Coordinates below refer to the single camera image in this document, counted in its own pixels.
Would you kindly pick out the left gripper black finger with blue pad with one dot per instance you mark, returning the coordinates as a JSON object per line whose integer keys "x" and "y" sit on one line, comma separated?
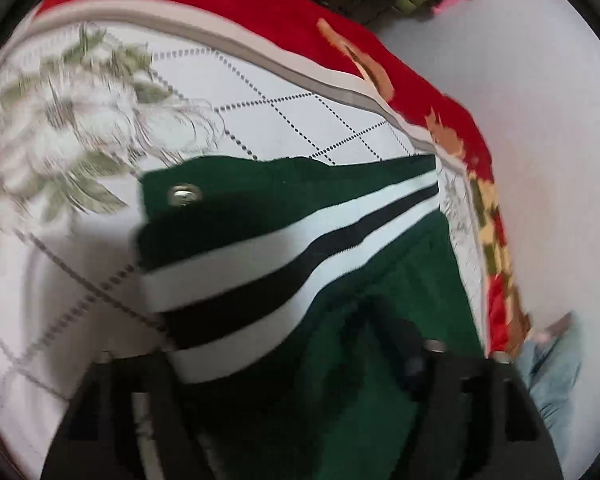
{"x": 474, "y": 419}

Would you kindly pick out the green white varsity jacket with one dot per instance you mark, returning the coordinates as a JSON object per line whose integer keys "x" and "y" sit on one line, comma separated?
{"x": 273, "y": 282}

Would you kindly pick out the light blue quilted duvet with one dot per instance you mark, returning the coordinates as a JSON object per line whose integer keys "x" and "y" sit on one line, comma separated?
{"x": 549, "y": 364}

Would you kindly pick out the red floral blanket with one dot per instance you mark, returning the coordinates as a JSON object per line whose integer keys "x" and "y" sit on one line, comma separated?
{"x": 308, "y": 29}

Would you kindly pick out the white diamond pattern cloth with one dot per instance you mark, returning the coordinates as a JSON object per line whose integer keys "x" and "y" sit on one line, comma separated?
{"x": 93, "y": 96}

